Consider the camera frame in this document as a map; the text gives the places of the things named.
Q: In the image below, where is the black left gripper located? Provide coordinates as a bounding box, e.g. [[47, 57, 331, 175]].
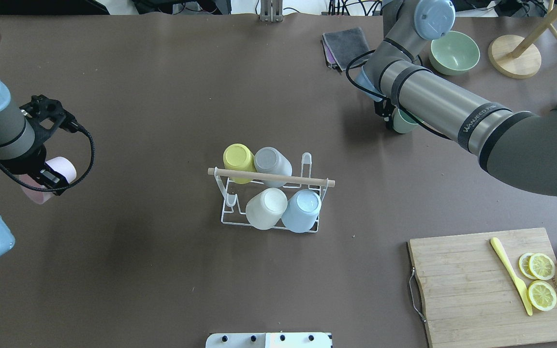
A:
[[3, 145, 69, 195]]

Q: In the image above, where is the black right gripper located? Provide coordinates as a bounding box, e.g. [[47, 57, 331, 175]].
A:
[[374, 98, 396, 130]]

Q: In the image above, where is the green plastic cup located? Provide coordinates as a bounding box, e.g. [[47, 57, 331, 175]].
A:
[[391, 108, 420, 134]]

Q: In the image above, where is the pink plastic cup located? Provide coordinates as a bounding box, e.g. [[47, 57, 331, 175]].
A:
[[18, 157, 76, 204]]

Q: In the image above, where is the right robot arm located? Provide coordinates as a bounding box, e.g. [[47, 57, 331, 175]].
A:
[[353, 0, 557, 196]]

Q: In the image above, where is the grey plastic cup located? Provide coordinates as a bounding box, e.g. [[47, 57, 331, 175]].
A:
[[254, 147, 293, 176]]

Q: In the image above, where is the light blue plastic cup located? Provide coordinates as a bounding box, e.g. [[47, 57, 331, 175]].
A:
[[281, 189, 322, 233]]

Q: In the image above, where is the yellow plastic cup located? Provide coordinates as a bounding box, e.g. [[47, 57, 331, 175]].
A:
[[222, 143, 257, 173]]

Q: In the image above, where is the white plastic cup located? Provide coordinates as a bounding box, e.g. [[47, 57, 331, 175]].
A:
[[245, 188, 288, 231]]

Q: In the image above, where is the grey folded cloth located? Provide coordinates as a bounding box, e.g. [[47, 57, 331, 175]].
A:
[[322, 27, 370, 71]]

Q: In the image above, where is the green bowl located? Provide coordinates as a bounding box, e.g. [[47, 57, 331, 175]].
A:
[[429, 31, 480, 76]]

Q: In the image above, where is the wooden stand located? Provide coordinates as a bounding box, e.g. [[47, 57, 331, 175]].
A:
[[488, 5, 557, 79]]

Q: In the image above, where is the wooden cutting board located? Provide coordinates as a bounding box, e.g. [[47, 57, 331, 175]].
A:
[[408, 228, 557, 348]]

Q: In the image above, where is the upper lemon slice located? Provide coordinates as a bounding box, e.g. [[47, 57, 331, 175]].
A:
[[518, 253, 556, 281]]

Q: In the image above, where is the lemon slice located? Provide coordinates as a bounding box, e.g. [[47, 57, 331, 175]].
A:
[[518, 253, 556, 281], [528, 280, 557, 311]]

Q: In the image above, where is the yellow plastic knife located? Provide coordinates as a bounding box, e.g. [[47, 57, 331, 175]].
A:
[[489, 236, 533, 316]]

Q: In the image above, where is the lower lemon slice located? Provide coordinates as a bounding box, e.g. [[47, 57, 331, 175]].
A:
[[528, 280, 557, 311]]

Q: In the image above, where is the white control box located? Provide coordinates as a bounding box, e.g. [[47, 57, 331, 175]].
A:
[[205, 332, 333, 348]]

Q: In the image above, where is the aluminium frame post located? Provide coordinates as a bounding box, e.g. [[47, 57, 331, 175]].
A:
[[259, 0, 283, 22]]

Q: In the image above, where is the white wire cup holder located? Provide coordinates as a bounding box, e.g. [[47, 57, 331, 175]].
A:
[[208, 152, 335, 233]]

